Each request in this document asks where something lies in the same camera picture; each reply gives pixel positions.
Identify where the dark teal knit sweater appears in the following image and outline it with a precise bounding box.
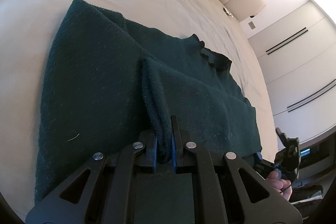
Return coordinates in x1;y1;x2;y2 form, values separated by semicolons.
35;0;261;202

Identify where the person's right hand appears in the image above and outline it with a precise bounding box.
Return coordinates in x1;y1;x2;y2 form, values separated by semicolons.
265;171;293;201

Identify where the dark tv cabinet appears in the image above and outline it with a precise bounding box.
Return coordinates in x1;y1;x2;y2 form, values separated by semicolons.
294;127;335;188

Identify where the black leather chair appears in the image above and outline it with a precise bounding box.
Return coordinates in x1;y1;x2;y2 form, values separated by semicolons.
289;185;323;218

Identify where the small white remote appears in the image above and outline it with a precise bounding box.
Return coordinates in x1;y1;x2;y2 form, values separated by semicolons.
223;7;233;18

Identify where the beige bed sheet mattress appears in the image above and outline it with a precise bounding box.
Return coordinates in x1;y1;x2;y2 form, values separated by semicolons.
1;0;277;175

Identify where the black cable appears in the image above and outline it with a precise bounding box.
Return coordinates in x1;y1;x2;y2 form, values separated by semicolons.
278;170;301;193

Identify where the white wardrobe with black handles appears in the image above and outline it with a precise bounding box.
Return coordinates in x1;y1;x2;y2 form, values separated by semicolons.
248;1;335;144

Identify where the wall power socket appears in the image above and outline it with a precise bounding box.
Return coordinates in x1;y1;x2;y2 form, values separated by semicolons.
248;21;256;30

